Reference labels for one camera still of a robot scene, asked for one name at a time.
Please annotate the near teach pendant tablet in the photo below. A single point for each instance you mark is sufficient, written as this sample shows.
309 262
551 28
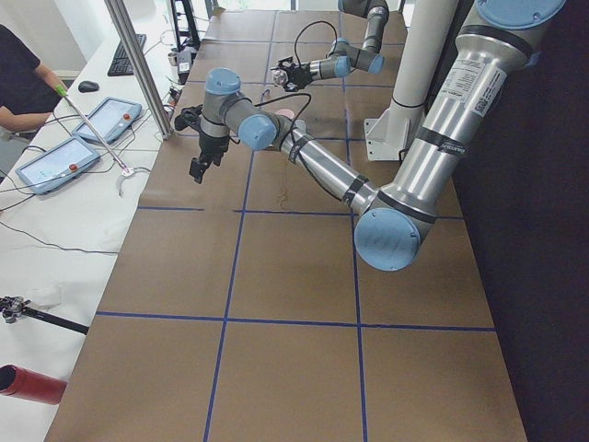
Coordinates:
57 166

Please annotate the black tripod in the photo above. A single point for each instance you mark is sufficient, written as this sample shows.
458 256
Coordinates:
13 308

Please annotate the aluminium frame post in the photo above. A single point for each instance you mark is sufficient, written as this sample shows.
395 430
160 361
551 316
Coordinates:
124 26

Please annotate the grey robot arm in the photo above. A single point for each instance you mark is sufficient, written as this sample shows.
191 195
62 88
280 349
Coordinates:
342 58
497 38

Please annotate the red cylinder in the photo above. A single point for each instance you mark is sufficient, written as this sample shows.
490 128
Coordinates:
18 382

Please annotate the far teach pendant tablet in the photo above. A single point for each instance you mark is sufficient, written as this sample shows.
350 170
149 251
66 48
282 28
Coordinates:
113 116

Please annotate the teach pendant tablet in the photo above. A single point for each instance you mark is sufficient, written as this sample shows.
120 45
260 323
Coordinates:
113 116
57 166

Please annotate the pink plastic cup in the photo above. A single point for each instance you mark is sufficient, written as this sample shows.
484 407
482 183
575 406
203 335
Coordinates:
286 113

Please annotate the black computer mouse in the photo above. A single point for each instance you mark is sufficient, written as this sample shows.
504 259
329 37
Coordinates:
87 86

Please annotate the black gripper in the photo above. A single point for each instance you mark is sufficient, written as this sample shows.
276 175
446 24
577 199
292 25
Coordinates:
213 145
301 73

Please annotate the black keyboard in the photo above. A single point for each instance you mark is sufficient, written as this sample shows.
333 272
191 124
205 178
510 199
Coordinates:
121 64

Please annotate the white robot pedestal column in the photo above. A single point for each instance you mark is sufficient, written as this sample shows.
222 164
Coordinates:
395 129

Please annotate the person in black shirt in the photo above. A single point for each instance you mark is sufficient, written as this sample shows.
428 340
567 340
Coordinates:
28 86

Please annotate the long metal grabber stick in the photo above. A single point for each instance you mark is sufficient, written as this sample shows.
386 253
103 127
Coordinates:
86 129

